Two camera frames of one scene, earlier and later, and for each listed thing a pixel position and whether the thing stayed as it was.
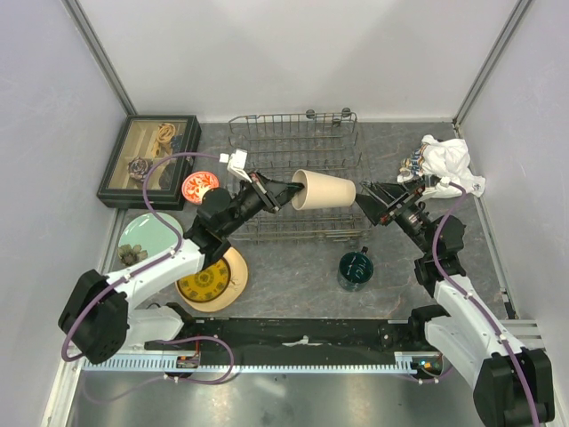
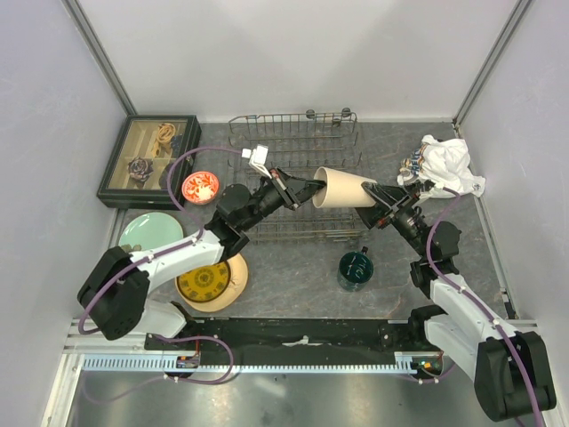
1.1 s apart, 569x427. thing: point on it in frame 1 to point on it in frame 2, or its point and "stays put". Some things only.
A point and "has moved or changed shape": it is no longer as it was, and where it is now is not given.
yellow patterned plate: x=207 y=285 stays put
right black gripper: x=375 y=208 stays put
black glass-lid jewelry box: x=143 y=140 stays put
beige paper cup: x=321 y=191 has moved or changed shape
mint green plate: x=146 y=237 stays put
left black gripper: x=272 y=193 to x=293 y=189
